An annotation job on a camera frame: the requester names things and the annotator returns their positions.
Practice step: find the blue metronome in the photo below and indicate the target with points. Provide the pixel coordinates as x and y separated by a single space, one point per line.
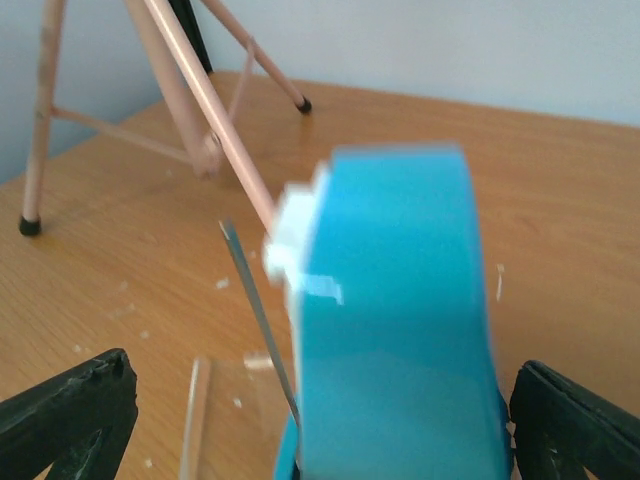
381 260

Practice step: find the pink music stand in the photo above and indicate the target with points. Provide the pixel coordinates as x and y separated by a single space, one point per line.
206 126

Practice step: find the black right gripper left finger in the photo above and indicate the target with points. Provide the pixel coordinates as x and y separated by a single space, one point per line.
75 425

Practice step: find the clear plastic metronome cover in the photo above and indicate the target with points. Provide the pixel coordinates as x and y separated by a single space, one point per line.
238 423

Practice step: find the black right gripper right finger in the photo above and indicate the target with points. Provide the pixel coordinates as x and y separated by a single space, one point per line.
565 431

